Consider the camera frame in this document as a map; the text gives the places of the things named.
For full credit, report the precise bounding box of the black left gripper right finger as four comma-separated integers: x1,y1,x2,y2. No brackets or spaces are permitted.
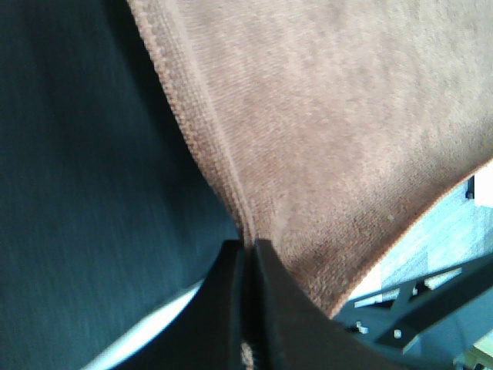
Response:
252,239,404,369

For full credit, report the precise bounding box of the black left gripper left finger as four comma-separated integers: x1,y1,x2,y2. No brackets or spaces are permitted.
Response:
115,240,244,370

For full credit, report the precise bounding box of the brown towel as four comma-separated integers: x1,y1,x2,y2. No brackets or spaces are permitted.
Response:
129,1,492,316

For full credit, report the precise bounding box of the black metal frame structure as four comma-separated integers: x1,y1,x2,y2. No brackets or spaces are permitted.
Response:
335,254,492,362

